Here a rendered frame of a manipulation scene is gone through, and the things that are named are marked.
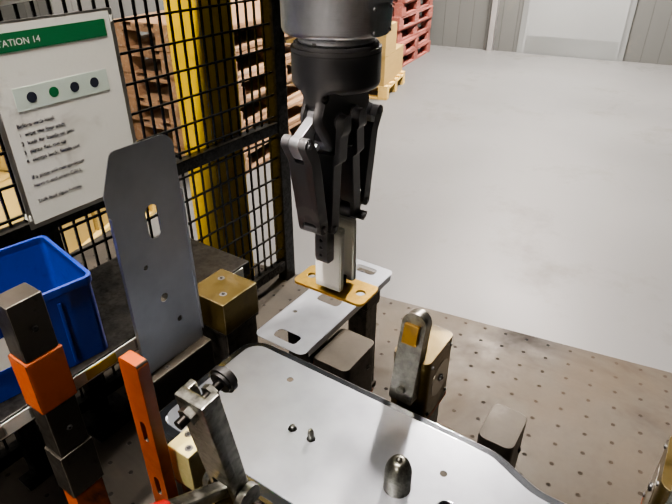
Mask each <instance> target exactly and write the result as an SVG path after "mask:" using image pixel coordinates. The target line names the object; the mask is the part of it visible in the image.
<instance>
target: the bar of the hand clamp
mask: <svg viewBox="0 0 672 504"><path fill-rule="evenodd" d="M210 374H211V380H212V382H213V383H212V384H205V385H204V386H203V387H202V388H201V390H202V394H201V392H200V390H199V387H198V384H197V382H196V381H195V380H193V379H190V380H189V381H188V382H187V383H186V384H184V385H183V386H182V387H181V388H180V389H179V390H178V391H177V392H175V394H174V396H175V398H176V401H177V403H178V406H179V408H180V409H179V410H178V413H179V416H180V417H179V418H178V419H177V420H176V421H175V422H174V424H175V426H176V427H177V428H178V429H180V430H183V429H184V428H185V427H186V425H187V427H188V430H189V432H190V434H191V437H192V439H193V442H194V444H195V446H196V449H197V451H198V453H199V456H200V458H201V461H202V463H203V465H204V468H205V470H206V473H207V475H208V477H209V480H210V482H211V483H214V482H216V481H219V482H221V483H222V484H224V485H225V486H227V489H228V491H229V494H230V496H231V499H232V501H233V504H235V499H236V496H237V494H238V493H239V491H240V490H241V488H242V487H243V486H244V485H245V484H246V483H247V482H249V481H248V478H247V475H246V472H245V470H244V467H243V464H242V461H241V458H240V455H239V452H238V449H237V446H236V443H235V440H234V437H233V434H232V431H231V428H230V425H229V422H228V419H227V416H226V413H225V410H224V408H223V405H222V402H221V399H220V398H221V397H220V394H219V392H220V390H221V391H222V392H225V393H233V392H234V391H235V390H236V388H237V387H238V383H237V382H238V380H237V378H236V376H235V374H234V373H233V372H232V371H231V370H230V369H228V368H227V367H225V366H219V365H217V366H215V367H214V368H213V369H212V370H211V371H210Z"/></svg>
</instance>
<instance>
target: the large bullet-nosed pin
mask: <svg viewBox="0 0 672 504"><path fill-rule="evenodd" d="M411 480H412V467H411V464H410V462H409V460H408V459H407V458H406V457H405V456H404V455H401V454H396V455H393V456H391V457H390V458H389V459H388V461H387V463H386V466H385V470H384V484H383V488H384V491H385V492H386V494H387V495H389V496H390V497H392V498H396V499H401V498H404V497H406V496H407V495H408V494H409V493H410V489H411Z"/></svg>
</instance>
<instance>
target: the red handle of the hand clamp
mask: <svg viewBox="0 0 672 504"><path fill-rule="evenodd" d="M228 497H231V496H230V494H229V491H228V489H227V486H225V485H224V484H222V483H221V482H219V481H216V482H214V483H211V484H208V485H206V486H203V487H200V488H198V489H195V490H192V491H189V492H187V493H184V494H181V495H179V496H176V497H173V498H171V499H168V500H165V499H163V500H160V501H157V502H154V503H152V504H213V503H216V502H218V501H221V500H223V499H226V498H228Z"/></svg>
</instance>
